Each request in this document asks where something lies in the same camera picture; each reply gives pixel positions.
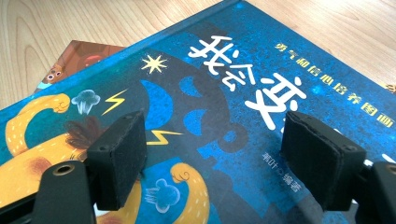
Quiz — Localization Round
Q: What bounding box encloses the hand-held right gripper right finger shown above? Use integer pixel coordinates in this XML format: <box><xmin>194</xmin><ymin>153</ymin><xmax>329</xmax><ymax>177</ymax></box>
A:
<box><xmin>279</xmin><ymin>110</ymin><xmax>368</xmax><ymax>212</ymax></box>

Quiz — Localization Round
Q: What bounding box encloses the blue monster picture book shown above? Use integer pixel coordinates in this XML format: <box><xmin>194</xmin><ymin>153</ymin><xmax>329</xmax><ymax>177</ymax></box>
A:
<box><xmin>0</xmin><ymin>0</ymin><xmax>396</xmax><ymax>224</ymax></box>

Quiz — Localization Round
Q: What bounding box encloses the colourful animals picture book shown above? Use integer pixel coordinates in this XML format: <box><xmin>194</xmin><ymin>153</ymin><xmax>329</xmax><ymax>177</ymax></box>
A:
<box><xmin>32</xmin><ymin>39</ymin><xmax>125</xmax><ymax>94</ymax></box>

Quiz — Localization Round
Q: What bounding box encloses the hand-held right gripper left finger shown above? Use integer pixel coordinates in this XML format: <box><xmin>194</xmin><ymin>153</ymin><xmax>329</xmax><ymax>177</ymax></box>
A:
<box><xmin>86</xmin><ymin>110</ymin><xmax>148</xmax><ymax>212</ymax></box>

